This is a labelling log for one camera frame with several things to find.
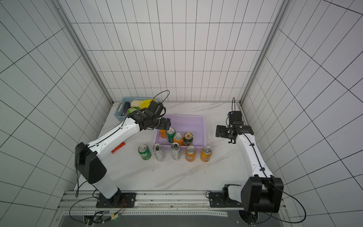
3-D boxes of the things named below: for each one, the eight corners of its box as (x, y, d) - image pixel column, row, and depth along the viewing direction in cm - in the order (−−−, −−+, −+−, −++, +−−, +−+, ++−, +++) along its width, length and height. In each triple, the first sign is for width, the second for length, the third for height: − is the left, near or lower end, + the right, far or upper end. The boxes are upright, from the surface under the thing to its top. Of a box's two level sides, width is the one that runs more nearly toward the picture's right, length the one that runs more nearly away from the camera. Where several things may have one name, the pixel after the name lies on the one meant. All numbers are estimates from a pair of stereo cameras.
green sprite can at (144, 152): (141, 160, 89) (137, 153, 80) (143, 151, 93) (139, 143, 84) (150, 160, 89) (147, 153, 80) (152, 151, 93) (148, 144, 84)
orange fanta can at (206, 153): (200, 161, 88) (202, 155, 80) (199, 153, 92) (201, 145, 83) (210, 161, 88) (213, 155, 80) (209, 153, 92) (211, 145, 83)
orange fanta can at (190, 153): (185, 162, 88) (185, 155, 79) (185, 153, 92) (185, 145, 83) (195, 162, 88) (196, 155, 79) (194, 153, 92) (195, 145, 83)
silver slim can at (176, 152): (172, 160, 89) (170, 151, 78) (172, 152, 92) (171, 142, 81) (180, 160, 89) (179, 151, 78) (180, 152, 92) (180, 142, 81)
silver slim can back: (155, 161, 88) (152, 152, 77) (156, 153, 91) (153, 143, 81) (164, 161, 88) (162, 152, 77) (165, 153, 91) (162, 143, 81)
